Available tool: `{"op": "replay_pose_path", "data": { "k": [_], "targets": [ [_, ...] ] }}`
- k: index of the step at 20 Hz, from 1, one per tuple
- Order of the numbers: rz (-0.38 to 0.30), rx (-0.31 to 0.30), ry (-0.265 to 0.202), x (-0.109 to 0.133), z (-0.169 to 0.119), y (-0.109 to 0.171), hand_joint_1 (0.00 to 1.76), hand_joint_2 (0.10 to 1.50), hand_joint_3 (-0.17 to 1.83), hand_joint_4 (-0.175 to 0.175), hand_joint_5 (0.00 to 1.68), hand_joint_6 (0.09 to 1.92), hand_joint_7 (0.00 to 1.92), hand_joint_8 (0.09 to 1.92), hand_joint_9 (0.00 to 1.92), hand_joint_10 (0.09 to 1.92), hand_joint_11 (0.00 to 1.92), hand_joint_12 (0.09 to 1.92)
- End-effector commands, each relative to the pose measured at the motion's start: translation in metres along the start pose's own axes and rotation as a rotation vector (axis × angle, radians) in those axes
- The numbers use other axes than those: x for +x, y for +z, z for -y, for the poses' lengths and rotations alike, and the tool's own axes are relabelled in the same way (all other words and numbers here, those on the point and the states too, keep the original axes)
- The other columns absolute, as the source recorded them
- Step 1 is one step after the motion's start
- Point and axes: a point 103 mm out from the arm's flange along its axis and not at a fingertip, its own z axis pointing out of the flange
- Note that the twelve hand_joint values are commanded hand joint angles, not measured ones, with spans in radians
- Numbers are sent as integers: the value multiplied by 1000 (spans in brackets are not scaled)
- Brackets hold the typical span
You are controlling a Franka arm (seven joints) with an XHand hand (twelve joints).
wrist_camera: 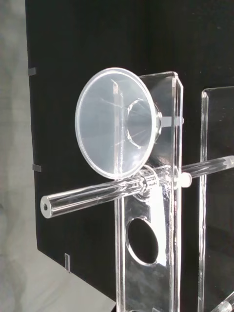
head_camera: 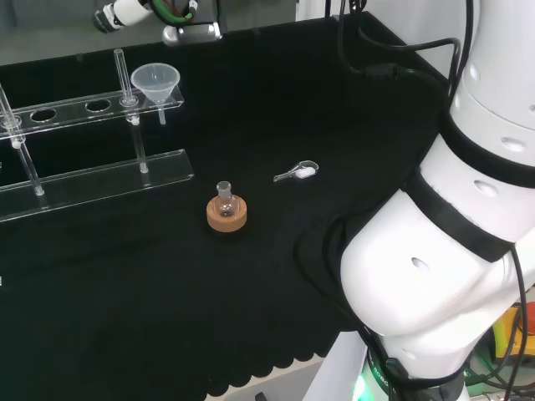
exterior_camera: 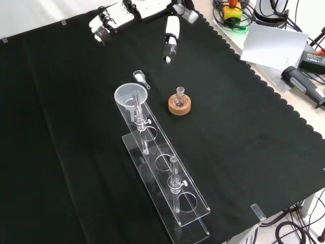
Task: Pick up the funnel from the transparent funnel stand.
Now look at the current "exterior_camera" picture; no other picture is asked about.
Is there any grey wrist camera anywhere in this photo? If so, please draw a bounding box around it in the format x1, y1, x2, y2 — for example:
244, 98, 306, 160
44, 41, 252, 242
172, 2, 199, 24

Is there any grey bench leg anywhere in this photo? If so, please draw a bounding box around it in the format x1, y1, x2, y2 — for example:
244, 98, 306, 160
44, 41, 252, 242
302, 189, 325, 224

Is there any black power adapter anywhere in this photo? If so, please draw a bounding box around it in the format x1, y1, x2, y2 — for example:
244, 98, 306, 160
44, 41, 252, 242
299, 49, 325, 75

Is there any yellow stop button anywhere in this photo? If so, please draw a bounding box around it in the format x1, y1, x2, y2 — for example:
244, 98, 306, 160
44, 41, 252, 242
222, 0, 242, 22

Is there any small round-bottom glass flask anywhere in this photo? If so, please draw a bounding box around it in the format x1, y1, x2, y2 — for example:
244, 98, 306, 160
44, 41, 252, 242
172, 86, 186, 107

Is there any black grey handheld device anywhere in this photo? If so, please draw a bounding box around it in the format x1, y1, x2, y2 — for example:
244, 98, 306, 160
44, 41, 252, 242
280, 66, 325, 109

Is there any red black tripod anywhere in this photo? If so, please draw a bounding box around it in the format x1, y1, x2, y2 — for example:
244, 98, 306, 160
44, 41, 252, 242
308, 25, 325, 57

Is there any black bench cloth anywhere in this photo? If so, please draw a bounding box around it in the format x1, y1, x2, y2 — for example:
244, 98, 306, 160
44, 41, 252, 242
0, 2, 325, 244

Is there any glass weighing funnel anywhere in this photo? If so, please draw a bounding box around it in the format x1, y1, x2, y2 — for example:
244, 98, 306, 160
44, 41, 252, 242
132, 70, 151, 90

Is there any cork ring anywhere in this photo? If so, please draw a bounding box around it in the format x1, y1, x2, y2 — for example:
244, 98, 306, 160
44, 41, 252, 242
168, 93, 192, 116

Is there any clear acrylic funnel stand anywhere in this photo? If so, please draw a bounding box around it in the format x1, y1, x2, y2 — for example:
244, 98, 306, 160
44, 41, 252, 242
116, 91, 211, 244

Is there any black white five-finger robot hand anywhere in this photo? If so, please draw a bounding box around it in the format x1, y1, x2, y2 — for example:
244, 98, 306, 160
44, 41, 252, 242
88, 0, 181, 64

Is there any pale board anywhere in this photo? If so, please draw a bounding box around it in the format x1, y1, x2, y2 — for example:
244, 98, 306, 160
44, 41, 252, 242
240, 21, 310, 70

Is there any black floor cable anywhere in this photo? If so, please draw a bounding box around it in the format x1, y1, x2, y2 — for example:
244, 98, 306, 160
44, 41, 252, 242
258, 200, 325, 244

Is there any translucent plastic funnel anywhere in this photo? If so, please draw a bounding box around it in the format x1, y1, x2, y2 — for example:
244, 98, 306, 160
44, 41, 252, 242
114, 82, 148, 123

